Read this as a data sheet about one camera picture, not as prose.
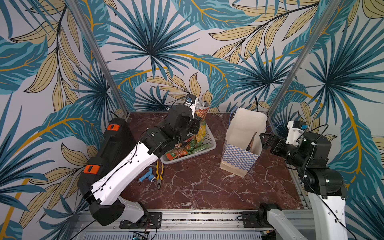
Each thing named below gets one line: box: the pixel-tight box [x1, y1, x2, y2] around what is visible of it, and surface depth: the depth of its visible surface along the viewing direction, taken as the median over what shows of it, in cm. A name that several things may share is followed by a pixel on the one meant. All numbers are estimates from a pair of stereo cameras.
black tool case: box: [77, 117, 136, 197], surface depth 72 cm
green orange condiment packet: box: [165, 149, 191, 161], surface depth 88 cm
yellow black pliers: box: [156, 160, 164, 190], surface depth 88 cm
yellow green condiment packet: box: [195, 124, 207, 144], surface depth 95 cm
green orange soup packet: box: [194, 100, 210, 122], surface depth 68 cm
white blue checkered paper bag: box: [219, 107, 267, 178], surface depth 81 cm
